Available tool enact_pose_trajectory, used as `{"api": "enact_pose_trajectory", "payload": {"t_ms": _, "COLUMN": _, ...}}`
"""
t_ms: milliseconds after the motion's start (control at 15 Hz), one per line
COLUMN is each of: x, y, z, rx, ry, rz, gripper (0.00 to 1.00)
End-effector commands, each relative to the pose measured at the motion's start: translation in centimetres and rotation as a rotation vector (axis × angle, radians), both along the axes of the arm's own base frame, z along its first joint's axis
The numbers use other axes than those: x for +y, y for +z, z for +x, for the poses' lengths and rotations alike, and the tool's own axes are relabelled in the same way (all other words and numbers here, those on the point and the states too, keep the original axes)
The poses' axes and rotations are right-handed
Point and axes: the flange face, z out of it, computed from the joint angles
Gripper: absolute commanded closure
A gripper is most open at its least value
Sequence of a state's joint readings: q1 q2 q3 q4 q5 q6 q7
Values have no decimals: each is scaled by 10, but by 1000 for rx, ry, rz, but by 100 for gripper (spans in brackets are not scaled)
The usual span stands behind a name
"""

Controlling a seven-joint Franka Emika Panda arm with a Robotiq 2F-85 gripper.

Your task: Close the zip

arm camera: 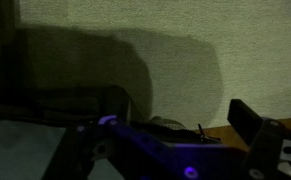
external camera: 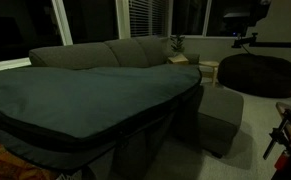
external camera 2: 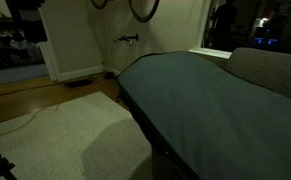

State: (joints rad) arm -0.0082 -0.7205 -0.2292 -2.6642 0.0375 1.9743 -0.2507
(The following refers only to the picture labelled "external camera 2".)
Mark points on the grey fabric sofa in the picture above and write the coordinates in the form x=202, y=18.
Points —
x=271, y=70

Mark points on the small black floor item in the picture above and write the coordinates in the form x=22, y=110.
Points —
x=109, y=75

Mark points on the white window frame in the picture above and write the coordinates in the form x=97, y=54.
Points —
x=210, y=52

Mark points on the cream carpet rug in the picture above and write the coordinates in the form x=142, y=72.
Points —
x=68, y=133

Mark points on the black cluttered shelf rack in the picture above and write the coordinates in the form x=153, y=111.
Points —
x=1, y=23

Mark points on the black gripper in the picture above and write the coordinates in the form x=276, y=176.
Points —
x=33, y=26

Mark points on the dark person silhouette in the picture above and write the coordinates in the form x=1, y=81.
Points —
x=224, y=20

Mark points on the large black bicycle wheel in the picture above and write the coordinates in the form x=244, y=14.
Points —
x=144, y=20

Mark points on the white panelled door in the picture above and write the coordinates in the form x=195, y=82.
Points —
x=71, y=40

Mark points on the black floor vent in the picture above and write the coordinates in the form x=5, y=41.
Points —
x=78, y=83

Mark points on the blue lit device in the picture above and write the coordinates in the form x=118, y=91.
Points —
x=265, y=41

